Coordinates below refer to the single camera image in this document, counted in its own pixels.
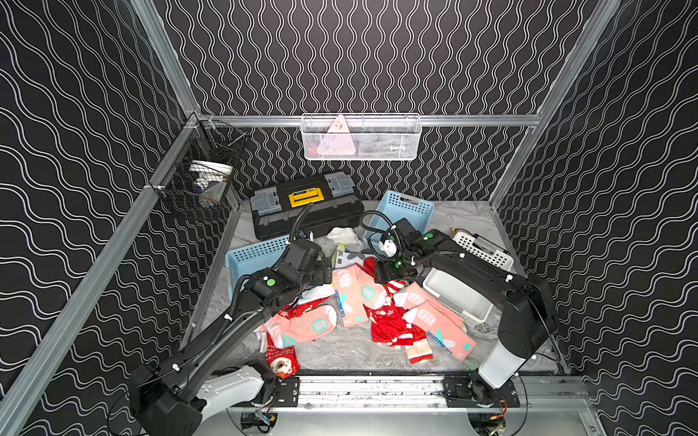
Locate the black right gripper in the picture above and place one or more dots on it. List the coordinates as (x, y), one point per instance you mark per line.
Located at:
(383, 272)

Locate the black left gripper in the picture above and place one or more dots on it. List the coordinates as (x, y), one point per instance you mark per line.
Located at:
(323, 272)

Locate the pink sock with teal patches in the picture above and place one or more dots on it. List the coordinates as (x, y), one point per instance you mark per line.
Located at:
(356, 291)

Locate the red christmas sock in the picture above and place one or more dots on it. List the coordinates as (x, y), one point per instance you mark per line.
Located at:
(388, 327)

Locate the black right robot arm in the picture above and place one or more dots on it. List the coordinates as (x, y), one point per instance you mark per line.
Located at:
(526, 305)

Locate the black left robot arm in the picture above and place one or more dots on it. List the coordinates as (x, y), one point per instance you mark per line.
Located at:
(175, 396)

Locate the light blue right basket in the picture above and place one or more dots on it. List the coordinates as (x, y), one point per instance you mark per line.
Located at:
(394, 207)

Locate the light blue basket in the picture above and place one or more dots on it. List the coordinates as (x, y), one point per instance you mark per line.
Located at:
(252, 258)
(394, 207)

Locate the light blue left basket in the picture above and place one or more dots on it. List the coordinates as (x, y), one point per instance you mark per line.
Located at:
(252, 258)

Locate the white perforated basket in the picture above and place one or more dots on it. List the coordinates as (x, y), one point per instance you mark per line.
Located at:
(458, 287)

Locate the red white striped sock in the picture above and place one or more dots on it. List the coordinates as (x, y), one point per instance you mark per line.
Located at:
(390, 282)

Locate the white grey patterned sock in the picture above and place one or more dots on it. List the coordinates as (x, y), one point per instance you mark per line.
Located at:
(343, 258)

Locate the plain white sock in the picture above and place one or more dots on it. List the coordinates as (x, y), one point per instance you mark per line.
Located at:
(345, 239)

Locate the black plastic toolbox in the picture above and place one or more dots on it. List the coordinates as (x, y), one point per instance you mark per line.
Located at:
(323, 202)

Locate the red santa sock front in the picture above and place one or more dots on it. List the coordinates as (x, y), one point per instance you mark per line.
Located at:
(282, 361)

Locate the pink triangle card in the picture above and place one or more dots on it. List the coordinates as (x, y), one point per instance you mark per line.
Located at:
(338, 140)

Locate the clear wall-mounted bin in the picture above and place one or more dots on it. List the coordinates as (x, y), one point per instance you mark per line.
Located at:
(378, 137)

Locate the black wire wall basket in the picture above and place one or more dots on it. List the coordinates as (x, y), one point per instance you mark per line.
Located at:
(200, 186)

